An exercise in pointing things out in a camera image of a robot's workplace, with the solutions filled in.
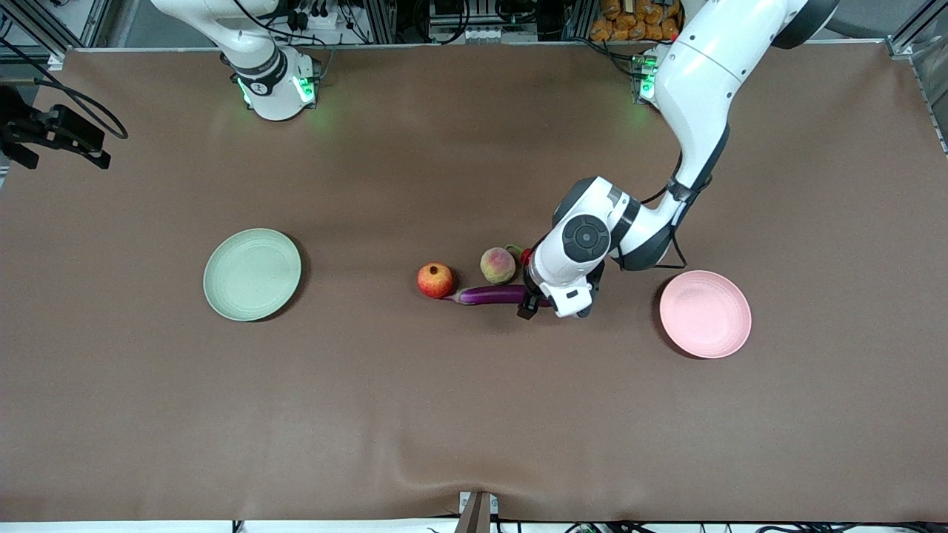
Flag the yellow-pink peach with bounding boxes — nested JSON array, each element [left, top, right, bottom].
[[479, 247, 517, 286]]

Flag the purple eggplant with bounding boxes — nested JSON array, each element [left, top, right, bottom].
[[443, 285, 553, 307]]

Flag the red pomegranate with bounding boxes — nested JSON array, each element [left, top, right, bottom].
[[416, 262, 455, 300]]

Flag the pink round plate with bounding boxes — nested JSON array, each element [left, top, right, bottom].
[[659, 270, 752, 360]]

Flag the pale green round plate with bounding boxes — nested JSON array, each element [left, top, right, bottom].
[[203, 228, 303, 323]]

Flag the white power strip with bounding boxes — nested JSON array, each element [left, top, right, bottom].
[[285, 0, 349, 34]]

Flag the orange toy fruit pile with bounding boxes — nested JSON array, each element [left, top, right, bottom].
[[589, 0, 682, 43]]

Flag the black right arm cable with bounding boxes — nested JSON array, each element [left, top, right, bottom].
[[0, 36, 129, 141]]

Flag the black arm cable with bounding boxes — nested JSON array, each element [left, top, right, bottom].
[[0, 36, 129, 141], [618, 148, 691, 272]]

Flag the aluminium frame strut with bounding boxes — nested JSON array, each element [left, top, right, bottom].
[[885, 15, 948, 60], [70, 0, 119, 49]]

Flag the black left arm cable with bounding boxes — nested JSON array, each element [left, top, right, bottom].
[[618, 148, 691, 272]]

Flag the metal table edge bracket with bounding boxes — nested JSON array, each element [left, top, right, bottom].
[[458, 490, 500, 533]]

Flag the aluminium frame post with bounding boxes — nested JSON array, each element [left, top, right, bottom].
[[363, 0, 395, 44], [567, 0, 595, 41]]

